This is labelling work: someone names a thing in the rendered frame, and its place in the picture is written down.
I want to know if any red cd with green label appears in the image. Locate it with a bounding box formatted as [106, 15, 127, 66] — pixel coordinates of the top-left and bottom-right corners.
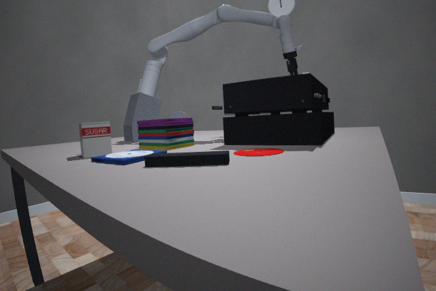
[234, 148, 284, 156]

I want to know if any orange cd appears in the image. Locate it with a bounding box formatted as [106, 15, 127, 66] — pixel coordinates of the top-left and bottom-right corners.
[170, 111, 189, 119]

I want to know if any silver cd disc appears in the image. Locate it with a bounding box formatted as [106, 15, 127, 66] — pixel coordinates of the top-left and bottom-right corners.
[105, 151, 154, 158]

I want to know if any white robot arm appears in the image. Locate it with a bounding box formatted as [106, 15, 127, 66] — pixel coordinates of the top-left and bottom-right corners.
[137, 5, 303, 97]

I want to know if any black flat bar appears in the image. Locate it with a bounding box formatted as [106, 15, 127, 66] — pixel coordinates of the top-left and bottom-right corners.
[144, 151, 230, 167]

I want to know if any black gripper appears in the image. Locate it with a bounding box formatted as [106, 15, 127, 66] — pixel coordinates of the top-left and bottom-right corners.
[283, 51, 298, 75]

